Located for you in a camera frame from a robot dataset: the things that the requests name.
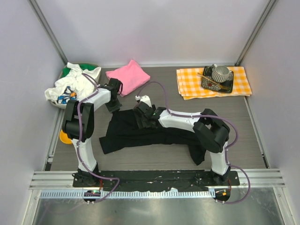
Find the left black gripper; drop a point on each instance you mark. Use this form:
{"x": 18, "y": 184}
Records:
{"x": 114, "y": 106}

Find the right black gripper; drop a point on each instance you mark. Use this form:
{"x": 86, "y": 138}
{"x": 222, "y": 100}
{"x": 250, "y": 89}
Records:
{"x": 140, "y": 115}

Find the black t shirt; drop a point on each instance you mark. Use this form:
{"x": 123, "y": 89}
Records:
{"x": 123, "y": 131}

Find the white printed t shirt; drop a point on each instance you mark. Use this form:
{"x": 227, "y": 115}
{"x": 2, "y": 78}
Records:
{"x": 70, "y": 86}

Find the grey laundry basket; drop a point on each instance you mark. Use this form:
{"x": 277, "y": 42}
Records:
{"x": 57, "y": 103}

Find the orange checkered cloth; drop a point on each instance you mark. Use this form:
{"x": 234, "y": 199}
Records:
{"x": 189, "y": 84}

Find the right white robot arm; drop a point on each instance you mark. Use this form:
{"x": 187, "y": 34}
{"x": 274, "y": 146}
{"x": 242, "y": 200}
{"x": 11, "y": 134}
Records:
{"x": 208, "y": 128}

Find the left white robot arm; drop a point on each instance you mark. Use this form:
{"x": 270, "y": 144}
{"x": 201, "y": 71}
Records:
{"x": 78, "y": 124}

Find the pink folded towel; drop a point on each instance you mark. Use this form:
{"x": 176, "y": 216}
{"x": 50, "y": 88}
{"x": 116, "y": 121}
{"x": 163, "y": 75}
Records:
{"x": 131, "y": 75}

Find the green t shirt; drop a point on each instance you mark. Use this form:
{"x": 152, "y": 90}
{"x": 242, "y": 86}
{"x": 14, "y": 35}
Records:
{"x": 83, "y": 66}

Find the orange plastic bowl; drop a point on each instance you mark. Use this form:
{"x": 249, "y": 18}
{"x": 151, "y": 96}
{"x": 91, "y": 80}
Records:
{"x": 64, "y": 138}

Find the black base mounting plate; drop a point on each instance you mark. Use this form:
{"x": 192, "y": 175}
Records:
{"x": 154, "y": 181}

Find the black floral square plate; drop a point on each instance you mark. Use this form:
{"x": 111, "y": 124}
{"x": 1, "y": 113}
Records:
{"x": 211, "y": 86}

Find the gold chopstick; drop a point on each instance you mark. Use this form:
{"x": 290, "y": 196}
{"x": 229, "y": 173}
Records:
{"x": 219, "y": 85}

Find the grey striped ceramic cup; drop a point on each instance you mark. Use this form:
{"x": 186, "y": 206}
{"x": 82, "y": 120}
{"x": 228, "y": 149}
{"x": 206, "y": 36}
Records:
{"x": 220, "y": 74}

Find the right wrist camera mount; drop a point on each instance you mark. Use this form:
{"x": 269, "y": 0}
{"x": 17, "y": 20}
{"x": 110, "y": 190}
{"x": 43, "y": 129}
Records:
{"x": 145, "y": 99}

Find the white slotted cable duct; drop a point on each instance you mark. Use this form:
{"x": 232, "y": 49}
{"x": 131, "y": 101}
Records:
{"x": 94, "y": 194}

